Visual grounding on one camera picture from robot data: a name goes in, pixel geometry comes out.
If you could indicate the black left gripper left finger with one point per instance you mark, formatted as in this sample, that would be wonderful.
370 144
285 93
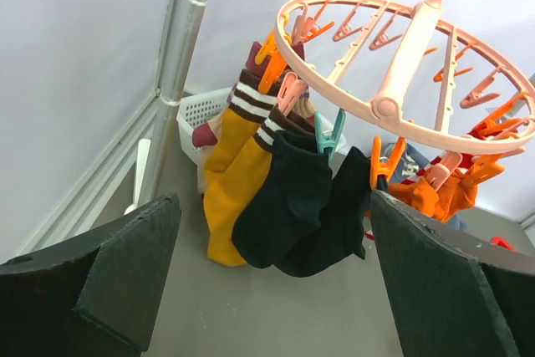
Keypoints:
95 294

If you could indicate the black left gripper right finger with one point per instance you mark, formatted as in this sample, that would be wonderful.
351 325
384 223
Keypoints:
451 294

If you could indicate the orange sock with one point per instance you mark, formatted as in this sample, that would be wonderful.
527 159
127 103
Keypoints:
454 196
420 195

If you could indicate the pink round clip hanger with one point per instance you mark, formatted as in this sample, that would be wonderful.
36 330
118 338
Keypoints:
512 125

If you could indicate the pink clothes peg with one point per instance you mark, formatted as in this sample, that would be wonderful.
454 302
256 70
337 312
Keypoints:
290 91

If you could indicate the red white striped sock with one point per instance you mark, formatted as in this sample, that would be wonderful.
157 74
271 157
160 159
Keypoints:
466 157

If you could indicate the red plastic bin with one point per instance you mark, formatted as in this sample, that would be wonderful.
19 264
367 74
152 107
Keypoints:
498 241

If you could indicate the black hanging sock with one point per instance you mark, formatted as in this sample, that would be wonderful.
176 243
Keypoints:
341 230
287 205

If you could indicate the blue grey sweatshirt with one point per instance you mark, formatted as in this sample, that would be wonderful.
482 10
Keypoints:
409 164

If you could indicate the orange clothes peg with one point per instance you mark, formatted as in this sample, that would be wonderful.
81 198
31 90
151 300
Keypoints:
384 168

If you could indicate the yellow hanging sock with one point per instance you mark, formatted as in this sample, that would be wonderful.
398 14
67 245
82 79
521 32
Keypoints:
247 109
227 198

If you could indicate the teal clothes peg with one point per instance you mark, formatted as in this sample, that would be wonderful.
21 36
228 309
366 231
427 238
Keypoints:
328 140

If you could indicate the white plastic laundry basket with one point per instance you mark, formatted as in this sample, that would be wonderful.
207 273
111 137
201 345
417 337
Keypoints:
197 106

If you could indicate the silver clothes rack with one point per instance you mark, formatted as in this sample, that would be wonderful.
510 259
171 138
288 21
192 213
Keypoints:
182 25

